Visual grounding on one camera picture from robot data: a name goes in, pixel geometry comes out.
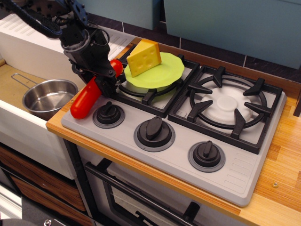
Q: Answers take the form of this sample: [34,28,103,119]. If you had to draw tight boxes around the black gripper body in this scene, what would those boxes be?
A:
[62,29,114,78]

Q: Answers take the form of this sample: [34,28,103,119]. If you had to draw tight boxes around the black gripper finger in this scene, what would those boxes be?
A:
[95,76,117,97]
[71,65,91,84]

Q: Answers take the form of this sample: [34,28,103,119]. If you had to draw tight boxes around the red toy sausage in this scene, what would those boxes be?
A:
[70,59,123,119]

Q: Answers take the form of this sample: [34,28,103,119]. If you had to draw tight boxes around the small steel pot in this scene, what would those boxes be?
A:
[11,73,78,121]

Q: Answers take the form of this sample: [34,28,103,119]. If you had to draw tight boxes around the yellow cheese wedge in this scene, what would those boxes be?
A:
[127,39,162,77]

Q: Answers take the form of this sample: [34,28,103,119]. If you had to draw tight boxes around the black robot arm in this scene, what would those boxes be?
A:
[0,0,118,97]

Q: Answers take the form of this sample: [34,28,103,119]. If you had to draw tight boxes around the white sink unit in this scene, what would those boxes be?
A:
[0,13,136,181]

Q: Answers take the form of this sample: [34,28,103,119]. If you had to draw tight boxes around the light green plate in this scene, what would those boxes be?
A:
[124,52,185,89]

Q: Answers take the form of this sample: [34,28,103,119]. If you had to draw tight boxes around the black left stove knob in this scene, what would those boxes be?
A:
[93,101,125,129]

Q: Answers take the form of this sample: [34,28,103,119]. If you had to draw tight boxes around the black stove knob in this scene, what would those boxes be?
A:
[93,101,125,129]
[134,116,175,152]
[188,141,226,173]

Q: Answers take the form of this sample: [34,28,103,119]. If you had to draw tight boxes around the black left burner grate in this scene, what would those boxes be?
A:
[109,46,200,118]

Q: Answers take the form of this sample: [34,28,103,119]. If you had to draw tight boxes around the black burner grate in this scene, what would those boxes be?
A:
[109,46,200,118]
[168,66,286,154]

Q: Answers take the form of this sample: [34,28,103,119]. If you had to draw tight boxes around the black middle stove knob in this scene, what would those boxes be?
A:
[134,116,175,152]

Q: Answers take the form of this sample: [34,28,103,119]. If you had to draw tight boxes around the grey toy stove top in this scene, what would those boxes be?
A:
[60,43,287,208]

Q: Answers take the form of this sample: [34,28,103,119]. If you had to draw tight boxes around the wooden drawer fronts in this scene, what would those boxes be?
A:
[0,144,93,226]

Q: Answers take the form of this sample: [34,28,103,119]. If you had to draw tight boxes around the black right stove knob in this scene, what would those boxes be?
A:
[188,141,226,173]

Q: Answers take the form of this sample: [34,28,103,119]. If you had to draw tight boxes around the black right burner grate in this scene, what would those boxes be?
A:
[168,66,286,154]

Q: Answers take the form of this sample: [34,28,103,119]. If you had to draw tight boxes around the oven door with black handle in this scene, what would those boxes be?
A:
[78,147,242,226]

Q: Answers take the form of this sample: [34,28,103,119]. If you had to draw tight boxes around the teal right wall cabinet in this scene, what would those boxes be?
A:
[164,0,301,69]

